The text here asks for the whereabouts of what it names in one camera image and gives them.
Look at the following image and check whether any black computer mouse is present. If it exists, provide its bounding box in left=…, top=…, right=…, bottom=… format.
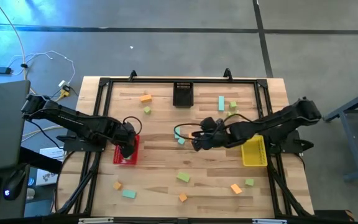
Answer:
left=2, top=169, right=27, bottom=201

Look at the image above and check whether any beige floor cable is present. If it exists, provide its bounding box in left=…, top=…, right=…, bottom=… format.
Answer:
left=22, top=124, right=65, bottom=139

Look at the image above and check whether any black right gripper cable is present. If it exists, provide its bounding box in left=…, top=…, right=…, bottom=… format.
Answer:
left=173, top=123, right=203, bottom=141

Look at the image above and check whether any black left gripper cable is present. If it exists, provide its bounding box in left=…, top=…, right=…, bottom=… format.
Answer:
left=122, top=116, right=143, bottom=136

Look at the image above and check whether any teal rectangular block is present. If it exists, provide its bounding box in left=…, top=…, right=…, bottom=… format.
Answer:
left=122, top=189, right=137, bottom=200

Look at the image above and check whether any grey laptop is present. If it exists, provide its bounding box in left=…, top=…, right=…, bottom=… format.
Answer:
left=0, top=80, right=31, bottom=174

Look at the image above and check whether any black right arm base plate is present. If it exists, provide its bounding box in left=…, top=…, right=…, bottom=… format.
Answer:
left=267, top=129, right=314, bottom=154

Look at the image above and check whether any blue-grey metal table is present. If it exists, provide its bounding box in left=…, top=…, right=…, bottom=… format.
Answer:
left=323, top=84, right=358, bottom=182

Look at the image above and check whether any white printed paper box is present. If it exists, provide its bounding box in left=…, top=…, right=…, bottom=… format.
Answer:
left=35, top=146, right=65, bottom=187

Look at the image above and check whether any thin white cable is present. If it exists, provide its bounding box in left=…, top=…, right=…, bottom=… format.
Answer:
left=7, top=50, right=76, bottom=86

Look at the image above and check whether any green rectangular block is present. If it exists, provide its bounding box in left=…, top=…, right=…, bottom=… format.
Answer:
left=176, top=171, right=191, bottom=184

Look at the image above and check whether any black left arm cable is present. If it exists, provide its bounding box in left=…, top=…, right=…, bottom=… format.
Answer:
left=26, top=119, right=62, bottom=149

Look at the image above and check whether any thick beige cable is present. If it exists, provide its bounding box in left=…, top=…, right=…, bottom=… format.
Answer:
left=0, top=0, right=37, bottom=94

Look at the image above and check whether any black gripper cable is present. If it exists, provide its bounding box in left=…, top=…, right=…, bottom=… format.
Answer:
left=173, top=123, right=203, bottom=141
left=122, top=116, right=143, bottom=136

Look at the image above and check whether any black plastic basket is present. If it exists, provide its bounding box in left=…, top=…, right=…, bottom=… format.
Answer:
left=172, top=81, right=195, bottom=108

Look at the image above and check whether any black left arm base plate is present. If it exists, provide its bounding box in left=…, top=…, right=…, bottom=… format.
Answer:
left=57, top=129, right=105, bottom=152

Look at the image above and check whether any yellow plastic basket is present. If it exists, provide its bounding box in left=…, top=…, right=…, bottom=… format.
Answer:
left=240, top=134, right=269, bottom=167

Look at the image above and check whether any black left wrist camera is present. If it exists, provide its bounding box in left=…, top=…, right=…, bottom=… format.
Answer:
left=121, top=121, right=136, bottom=134

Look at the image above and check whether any black desk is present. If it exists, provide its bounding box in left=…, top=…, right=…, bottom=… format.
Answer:
left=0, top=146, right=62, bottom=220

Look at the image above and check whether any red plastic basket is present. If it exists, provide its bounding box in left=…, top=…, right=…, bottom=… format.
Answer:
left=112, top=134, right=141, bottom=166

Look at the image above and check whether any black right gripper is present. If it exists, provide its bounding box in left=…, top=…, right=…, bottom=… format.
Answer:
left=191, top=126, right=232, bottom=152

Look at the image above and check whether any black aluminium table frame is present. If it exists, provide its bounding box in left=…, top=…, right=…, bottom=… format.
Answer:
left=53, top=68, right=313, bottom=218

